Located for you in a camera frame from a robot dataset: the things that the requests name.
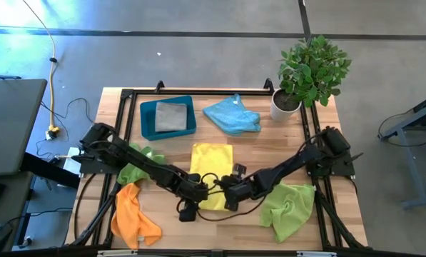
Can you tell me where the thin black floor cable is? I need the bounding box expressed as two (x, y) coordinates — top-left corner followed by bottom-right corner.
(36, 96), (96, 161)

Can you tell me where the yellow microfiber towel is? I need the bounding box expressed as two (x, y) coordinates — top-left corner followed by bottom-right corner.
(189, 142), (234, 211)

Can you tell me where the black desk beam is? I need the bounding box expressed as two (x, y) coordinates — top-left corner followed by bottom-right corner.
(19, 152), (81, 189)

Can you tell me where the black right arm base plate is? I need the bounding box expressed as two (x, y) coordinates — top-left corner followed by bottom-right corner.
(307, 149), (364, 178)

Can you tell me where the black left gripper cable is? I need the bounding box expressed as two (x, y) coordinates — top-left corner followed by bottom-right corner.
(197, 171), (221, 196)

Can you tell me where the black left arm base cable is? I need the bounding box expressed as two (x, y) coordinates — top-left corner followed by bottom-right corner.
(73, 173), (98, 241)

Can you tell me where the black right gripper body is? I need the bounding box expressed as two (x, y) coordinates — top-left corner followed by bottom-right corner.
(225, 163), (258, 211)

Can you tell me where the dark grey desk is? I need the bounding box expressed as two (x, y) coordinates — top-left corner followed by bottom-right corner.
(0, 171), (35, 253)

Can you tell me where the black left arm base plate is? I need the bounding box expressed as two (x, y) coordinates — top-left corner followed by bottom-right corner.
(71, 153), (123, 175)

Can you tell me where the black aluminium table frame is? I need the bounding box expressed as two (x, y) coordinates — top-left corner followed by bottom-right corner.
(64, 77), (370, 257)

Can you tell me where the white box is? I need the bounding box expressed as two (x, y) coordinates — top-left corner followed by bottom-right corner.
(62, 146), (86, 176)

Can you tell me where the green plant in white pot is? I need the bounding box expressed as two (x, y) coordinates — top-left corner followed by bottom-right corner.
(270, 34), (353, 123)

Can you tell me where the lime green microfiber towel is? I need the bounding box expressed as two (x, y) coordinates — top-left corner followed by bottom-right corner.
(258, 181), (317, 244)

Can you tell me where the grey microfiber towel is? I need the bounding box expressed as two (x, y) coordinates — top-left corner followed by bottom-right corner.
(154, 101), (188, 133)

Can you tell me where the orange microfiber towel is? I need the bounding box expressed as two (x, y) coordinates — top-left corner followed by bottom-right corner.
(111, 182), (163, 250)

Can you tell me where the silver frame bracket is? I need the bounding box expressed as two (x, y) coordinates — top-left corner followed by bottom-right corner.
(297, 251), (338, 257)
(97, 250), (138, 257)

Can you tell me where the grey flat panel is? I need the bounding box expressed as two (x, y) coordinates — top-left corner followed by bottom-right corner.
(0, 79), (48, 178)

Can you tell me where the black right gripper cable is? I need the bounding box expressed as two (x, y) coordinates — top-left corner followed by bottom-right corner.
(196, 194), (268, 223)

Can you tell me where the yellow floor cable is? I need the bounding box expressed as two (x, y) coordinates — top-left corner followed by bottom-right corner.
(21, 0), (59, 129)

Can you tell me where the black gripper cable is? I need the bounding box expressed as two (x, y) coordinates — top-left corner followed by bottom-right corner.
(196, 194), (268, 223)
(197, 171), (221, 196)

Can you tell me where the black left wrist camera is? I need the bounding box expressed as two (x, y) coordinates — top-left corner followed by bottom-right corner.
(178, 201), (200, 223)

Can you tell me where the blue-grey metal table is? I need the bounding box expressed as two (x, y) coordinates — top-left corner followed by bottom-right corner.
(378, 91), (426, 210)

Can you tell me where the yellow power plug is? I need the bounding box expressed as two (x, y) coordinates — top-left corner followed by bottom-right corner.
(45, 124), (62, 141)

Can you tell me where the darker green microfiber towel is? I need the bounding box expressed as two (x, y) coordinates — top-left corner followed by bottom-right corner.
(116, 142), (166, 186)

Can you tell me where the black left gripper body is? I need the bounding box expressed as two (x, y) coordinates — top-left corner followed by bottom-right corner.
(178, 173), (210, 203)

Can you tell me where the teal plastic bin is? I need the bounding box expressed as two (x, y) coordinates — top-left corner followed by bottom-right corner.
(139, 95), (198, 141)

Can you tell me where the blue microfiber towel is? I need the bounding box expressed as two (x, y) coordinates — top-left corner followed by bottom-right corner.
(202, 93), (263, 137)

